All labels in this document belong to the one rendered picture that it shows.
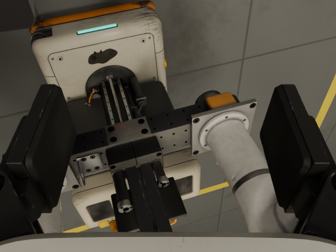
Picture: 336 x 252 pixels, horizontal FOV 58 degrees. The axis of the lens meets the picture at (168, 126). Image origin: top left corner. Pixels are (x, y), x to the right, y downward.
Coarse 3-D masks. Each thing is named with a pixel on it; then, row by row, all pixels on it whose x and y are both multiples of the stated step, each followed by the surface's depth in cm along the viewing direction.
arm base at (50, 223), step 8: (64, 184) 68; (56, 208) 60; (40, 216) 56; (48, 216) 57; (56, 216) 59; (40, 224) 55; (48, 224) 56; (56, 224) 57; (48, 232) 55; (56, 232) 56
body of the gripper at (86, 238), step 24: (24, 240) 7; (48, 240) 7; (72, 240) 7; (96, 240) 7; (120, 240) 7; (144, 240) 7; (168, 240) 7; (192, 240) 7; (216, 240) 7; (240, 240) 7; (264, 240) 7; (288, 240) 7; (312, 240) 7
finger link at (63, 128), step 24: (48, 96) 11; (24, 120) 11; (48, 120) 11; (24, 144) 10; (48, 144) 11; (72, 144) 13; (0, 168) 10; (24, 168) 9; (48, 168) 11; (24, 192) 9; (48, 192) 11
